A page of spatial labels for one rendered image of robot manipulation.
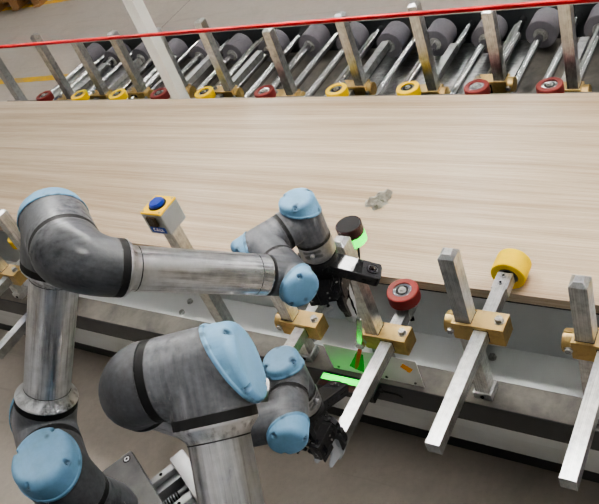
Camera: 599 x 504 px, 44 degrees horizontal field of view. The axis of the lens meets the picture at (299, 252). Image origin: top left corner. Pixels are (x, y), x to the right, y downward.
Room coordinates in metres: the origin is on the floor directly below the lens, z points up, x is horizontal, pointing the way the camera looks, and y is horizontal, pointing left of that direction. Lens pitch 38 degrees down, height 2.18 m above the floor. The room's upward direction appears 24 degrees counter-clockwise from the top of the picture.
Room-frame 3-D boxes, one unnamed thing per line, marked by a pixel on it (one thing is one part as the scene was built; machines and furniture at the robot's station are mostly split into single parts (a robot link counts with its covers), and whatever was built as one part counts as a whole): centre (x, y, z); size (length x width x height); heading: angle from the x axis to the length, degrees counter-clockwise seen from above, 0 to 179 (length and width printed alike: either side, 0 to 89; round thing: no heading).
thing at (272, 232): (1.16, 0.06, 1.31); 0.11 x 0.11 x 0.08; 12
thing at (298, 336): (1.35, 0.13, 0.84); 0.44 x 0.03 x 0.04; 136
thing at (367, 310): (1.27, -0.09, 0.93); 0.04 x 0.04 x 0.48; 46
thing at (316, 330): (1.43, 0.07, 0.84); 0.14 x 0.06 x 0.05; 46
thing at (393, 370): (1.27, -0.05, 0.75); 0.26 x 0.01 x 0.10; 46
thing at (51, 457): (0.94, 0.56, 1.21); 0.13 x 0.12 x 0.14; 12
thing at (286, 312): (1.45, 0.09, 0.87); 0.04 x 0.04 x 0.48; 46
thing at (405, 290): (1.32, -0.19, 0.85); 0.08 x 0.08 x 0.11
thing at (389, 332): (1.26, -0.11, 0.85); 0.14 x 0.06 x 0.05; 46
